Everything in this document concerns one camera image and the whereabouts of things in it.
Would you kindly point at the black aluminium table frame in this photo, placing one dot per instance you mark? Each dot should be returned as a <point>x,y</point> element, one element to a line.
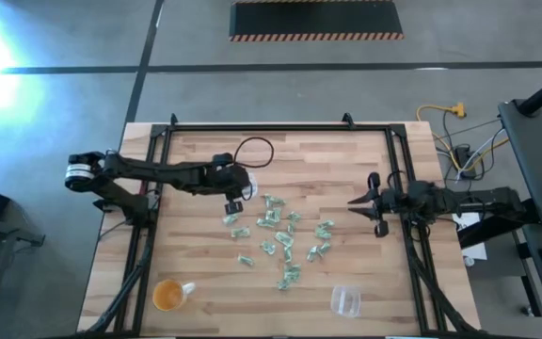
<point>275,127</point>

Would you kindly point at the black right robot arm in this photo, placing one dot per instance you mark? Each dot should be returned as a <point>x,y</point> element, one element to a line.
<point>464,200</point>

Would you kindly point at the clear mug with orange liquid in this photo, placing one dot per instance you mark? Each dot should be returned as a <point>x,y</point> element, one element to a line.
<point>167,295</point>

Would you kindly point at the black power strip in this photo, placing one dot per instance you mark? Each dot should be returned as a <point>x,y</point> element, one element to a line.
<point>464,160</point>

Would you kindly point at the clear plastic container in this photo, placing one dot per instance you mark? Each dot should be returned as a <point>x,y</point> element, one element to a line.
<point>346,301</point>
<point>253,181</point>

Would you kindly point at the white paper sheet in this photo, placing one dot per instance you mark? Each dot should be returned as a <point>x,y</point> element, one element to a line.
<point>471,221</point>

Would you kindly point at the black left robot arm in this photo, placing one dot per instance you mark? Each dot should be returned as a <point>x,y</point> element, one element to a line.
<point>172,172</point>

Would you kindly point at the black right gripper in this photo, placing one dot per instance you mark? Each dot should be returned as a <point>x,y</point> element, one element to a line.
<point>393,202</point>

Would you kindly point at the black desk leg beam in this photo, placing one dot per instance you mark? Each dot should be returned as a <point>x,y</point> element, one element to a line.
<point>497,230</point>

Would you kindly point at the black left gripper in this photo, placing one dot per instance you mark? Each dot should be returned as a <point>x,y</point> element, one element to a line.
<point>231,181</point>

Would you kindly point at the black mat with hazard stripes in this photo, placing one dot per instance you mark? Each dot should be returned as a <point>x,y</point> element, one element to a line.
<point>315,19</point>

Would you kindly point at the dark grey stand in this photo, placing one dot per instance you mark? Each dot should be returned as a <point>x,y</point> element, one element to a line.
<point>12,233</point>

